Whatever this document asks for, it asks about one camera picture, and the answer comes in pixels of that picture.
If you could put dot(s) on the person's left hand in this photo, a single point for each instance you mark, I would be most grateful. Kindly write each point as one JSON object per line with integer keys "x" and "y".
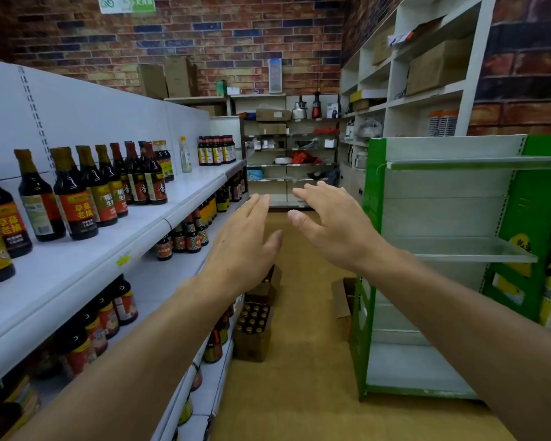
{"x": 238, "y": 252}

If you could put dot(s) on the person's right hand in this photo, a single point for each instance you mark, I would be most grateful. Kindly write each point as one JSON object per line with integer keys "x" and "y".
{"x": 344, "y": 234}

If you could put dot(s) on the person's left middle finger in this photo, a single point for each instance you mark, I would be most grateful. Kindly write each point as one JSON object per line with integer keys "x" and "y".
{"x": 251, "y": 211}

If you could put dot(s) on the person's right thumb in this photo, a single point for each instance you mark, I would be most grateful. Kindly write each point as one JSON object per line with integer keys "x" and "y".
{"x": 302, "y": 221}

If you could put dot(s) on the person's left thumb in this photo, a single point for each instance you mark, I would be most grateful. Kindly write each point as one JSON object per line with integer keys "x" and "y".
{"x": 272, "y": 245}

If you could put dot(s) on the person's right middle finger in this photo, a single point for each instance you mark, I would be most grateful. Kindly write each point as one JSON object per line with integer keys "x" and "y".
{"x": 323, "y": 188}

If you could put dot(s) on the person's right forearm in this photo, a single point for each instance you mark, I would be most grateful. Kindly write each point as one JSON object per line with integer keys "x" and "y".
{"x": 477, "y": 344}

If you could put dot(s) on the person's left forearm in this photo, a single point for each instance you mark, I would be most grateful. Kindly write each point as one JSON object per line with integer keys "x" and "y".
{"x": 133, "y": 367}

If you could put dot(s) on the white shelf unit with goods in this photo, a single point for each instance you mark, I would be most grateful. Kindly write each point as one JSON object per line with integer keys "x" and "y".
{"x": 275, "y": 188}

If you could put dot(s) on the red cloth bundle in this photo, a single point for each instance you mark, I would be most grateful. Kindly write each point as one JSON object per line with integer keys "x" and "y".
{"x": 304, "y": 158}

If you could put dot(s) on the blue box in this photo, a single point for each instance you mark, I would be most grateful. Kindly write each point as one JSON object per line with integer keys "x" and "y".
{"x": 254, "y": 174}

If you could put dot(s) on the row of small sauce bottles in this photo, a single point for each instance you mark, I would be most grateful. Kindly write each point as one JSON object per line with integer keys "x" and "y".
{"x": 193, "y": 234}

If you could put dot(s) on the group of yellow-label sauce bottles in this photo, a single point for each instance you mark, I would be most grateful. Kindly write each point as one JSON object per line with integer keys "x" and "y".
{"x": 216, "y": 150}

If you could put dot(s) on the clear plastic wrapped item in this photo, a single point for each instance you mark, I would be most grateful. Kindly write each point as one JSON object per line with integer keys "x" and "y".
{"x": 369, "y": 128}

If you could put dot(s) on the white appliance box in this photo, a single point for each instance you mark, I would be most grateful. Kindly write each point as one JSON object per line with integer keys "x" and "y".
{"x": 332, "y": 111}

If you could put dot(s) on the plain cardboard box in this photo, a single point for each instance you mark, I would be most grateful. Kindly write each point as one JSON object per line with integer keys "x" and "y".
{"x": 272, "y": 129}

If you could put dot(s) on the red and black juicer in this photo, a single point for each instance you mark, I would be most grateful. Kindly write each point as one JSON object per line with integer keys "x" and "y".
{"x": 317, "y": 106}

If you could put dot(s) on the clear pale liquid bottle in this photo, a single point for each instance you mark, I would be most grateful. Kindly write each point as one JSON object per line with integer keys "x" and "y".
{"x": 185, "y": 158}

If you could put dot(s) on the wide cardboard box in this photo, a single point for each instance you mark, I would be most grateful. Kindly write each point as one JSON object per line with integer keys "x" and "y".
{"x": 273, "y": 115}

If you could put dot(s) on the cardboard box of capped bottles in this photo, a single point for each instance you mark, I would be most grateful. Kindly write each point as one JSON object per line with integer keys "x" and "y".
{"x": 252, "y": 332}

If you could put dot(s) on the open empty cardboard box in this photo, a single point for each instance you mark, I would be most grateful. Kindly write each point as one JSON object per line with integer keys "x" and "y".
{"x": 342, "y": 307}

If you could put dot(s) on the row of bottles with green labels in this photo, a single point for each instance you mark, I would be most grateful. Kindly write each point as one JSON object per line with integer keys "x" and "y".
{"x": 213, "y": 346}

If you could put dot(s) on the green and white display rack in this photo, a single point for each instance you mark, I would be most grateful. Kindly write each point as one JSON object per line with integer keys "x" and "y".
{"x": 441, "y": 215}

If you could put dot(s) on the white tower appliance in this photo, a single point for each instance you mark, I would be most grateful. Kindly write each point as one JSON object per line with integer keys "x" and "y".
{"x": 275, "y": 75}

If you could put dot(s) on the small green box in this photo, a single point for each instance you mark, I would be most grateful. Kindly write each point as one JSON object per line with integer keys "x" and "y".
{"x": 221, "y": 88}

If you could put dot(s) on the white ribbed heater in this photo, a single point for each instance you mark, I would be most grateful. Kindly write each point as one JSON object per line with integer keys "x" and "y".
{"x": 442, "y": 123}

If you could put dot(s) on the yellow price tag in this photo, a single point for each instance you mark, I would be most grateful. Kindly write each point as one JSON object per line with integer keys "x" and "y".
{"x": 123, "y": 260}

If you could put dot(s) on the small cardboard box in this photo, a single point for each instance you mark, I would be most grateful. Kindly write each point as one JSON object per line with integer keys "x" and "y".
{"x": 382, "y": 48}

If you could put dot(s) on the tall brown cardboard box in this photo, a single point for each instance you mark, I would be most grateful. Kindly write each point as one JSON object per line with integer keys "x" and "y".
{"x": 180, "y": 77}

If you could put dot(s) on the flat brown cardboard box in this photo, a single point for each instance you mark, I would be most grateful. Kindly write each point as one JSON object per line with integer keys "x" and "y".
{"x": 152, "y": 81}

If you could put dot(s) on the large cardboard box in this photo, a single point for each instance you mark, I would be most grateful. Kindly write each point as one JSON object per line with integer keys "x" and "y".
{"x": 436, "y": 66}

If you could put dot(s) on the row of dark sauce bottles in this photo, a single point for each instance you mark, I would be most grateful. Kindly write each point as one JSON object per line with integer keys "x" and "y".
{"x": 78, "y": 197}

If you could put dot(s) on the long white store shelf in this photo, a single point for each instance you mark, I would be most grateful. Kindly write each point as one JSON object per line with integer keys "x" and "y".
{"x": 73, "y": 275}

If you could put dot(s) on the row of red-label dark bottles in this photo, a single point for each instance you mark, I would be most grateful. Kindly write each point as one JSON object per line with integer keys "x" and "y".
{"x": 96, "y": 321}

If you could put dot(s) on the green and white hanging sign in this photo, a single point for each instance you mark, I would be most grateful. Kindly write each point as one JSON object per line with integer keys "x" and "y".
{"x": 126, "y": 3}

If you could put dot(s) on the tall white wall shelf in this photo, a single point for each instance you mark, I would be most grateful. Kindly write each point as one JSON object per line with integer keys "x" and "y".
{"x": 395, "y": 100}

